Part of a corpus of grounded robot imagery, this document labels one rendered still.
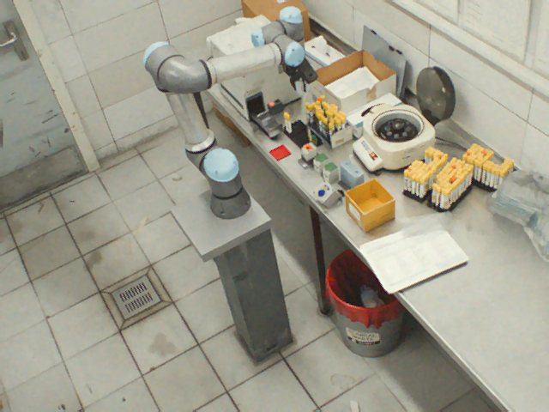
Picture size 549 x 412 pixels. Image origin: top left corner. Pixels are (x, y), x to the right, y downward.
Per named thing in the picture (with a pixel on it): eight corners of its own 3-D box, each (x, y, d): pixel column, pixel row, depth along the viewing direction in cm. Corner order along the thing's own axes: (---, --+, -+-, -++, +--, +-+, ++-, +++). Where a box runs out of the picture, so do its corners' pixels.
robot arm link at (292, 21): (273, 11, 229) (292, 2, 232) (277, 38, 237) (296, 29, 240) (285, 20, 224) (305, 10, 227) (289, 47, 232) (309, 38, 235)
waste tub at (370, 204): (345, 211, 244) (343, 191, 237) (375, 196, 247) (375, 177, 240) (364, 233, 235) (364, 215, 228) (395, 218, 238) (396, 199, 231)
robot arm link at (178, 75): (171, 76, 195) (308, 38, 216) (156, 61, 202) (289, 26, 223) (175, 110, 203) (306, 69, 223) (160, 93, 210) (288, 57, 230)
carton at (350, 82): (310, 100, 292) (307, 72, 281) (364, 75, 299) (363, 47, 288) (342, 129, 276) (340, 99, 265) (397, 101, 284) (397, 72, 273)
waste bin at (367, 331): (316, 322, 316) (307, 264, 284) (378, 286, 326) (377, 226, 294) (362, 380, 292) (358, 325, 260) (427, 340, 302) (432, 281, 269)
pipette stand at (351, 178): (337, 184, 254) (335, 165, 247) (352, 175, 256) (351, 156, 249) (352, 198, 248) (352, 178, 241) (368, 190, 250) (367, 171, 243)
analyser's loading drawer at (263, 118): (246, 113, 288) (244, 104, 284) (259, 107, 290) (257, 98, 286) (269, 137, 275) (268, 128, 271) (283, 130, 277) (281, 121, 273)
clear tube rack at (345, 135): (305, 124, 281) (304, 111, 276) (325, 115, 284) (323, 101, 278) (332, 149, 268) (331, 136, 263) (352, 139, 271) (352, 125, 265)
